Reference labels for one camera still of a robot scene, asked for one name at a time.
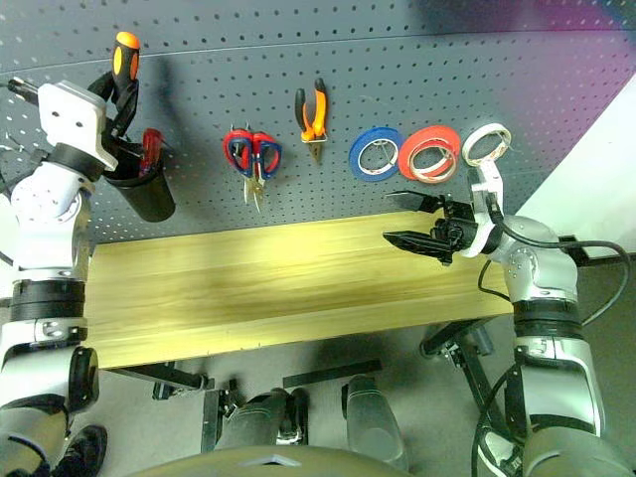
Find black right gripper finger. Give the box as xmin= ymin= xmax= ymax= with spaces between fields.
xmin=385 ymin=190 xmax=446 ymax=215
xmin=382 ymin=230 xmax=451 ymax=267

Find orange black handled pliers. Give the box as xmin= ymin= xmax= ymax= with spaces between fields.
xmin=293 ymin=77 xmax=330 ymax=165

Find black table frame strut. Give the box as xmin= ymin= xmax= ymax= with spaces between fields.
xmin=419 ymin=320 xmax=513 ymax=438

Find red tape roll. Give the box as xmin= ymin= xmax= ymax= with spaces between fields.
xmin=397 ymin=123 xmax=463 ymax=184

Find black rounded shoe shape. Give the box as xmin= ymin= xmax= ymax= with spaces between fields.
xmin=52 ymin=424 xmax=109 ymax=477

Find orange black handled screwdriver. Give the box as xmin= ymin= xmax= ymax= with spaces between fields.
xmin=109 ymin=31 xmax=143 ymax=100

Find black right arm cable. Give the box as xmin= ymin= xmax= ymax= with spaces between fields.
xmin=476 ymin=218 xmax=632 ymax=329

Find grey robot torso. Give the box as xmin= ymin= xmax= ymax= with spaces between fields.
xmin=128 ymin=444 xmax=413 ymax=477

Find red blue handled scissors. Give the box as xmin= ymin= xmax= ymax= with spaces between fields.
xmin=222 ymin=126 xmax=283 ymax=214

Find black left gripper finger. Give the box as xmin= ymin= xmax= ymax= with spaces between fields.
xmin=111 ymin=78 xmax=141 ymax=139
xmin=87 ymin=71 xmax=116 ymax=103

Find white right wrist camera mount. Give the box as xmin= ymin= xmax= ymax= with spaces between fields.
xmin=459 ymin=161 xmax=506 ymax=259

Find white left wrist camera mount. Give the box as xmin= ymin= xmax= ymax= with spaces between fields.
xmin=37 ymin=79 xmax=120 ymax=173

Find white tape roll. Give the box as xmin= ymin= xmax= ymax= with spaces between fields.
xmin=460 ymin=122 xmax=513 ymax=168

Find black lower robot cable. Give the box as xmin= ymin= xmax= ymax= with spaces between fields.
xmin=469 ymin=365 xmax=528 ymax=477

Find red handled tool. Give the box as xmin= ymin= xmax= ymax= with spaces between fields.
xmin=138 ymin=127 xmax=165 ymax=178

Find black table frame bar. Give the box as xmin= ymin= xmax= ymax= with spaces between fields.
xmin=282 ymin=360 xmax=384 ymax=389
xmin=106 ymin=362 xmax=215 ymax=401

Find dark grey rounded robot leg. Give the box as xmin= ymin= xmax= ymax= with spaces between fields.
xmin=340 ymin=375 xmax=411 ymax=473
xmin=213 ymin=387 xmax=309 ymax=453

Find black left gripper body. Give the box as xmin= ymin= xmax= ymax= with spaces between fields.
xmin=98 ymin=106 xmax=145 ymax=173

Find black table frame leg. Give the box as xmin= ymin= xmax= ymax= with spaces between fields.
xmin=201 ymin=380 xmax=239 ymax=453

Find black cup holder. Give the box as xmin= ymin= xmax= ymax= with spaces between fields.
xmin=101 ymin=141 xmax=178 ymax=224

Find grey perforated pegboard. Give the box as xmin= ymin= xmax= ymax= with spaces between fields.
xmin=0 ymin=0 xmax=636 ymax=244

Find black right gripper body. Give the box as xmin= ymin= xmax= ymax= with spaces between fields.
xmin=429 ymin=193 xmax=481 ymax=267

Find black wall bracket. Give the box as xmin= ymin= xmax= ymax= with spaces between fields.
xmin=558 ymin=236 xmax=592 ymax=259

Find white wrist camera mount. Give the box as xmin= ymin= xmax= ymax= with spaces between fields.
xmin=459 ymin=161 xmax=506 ymax=259
xmin=37 ymin=79 xmax=120 ymax=173

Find blue tape roll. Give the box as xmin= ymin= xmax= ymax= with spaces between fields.
xmin=347 ymin=126 xmax=404 ymax=184

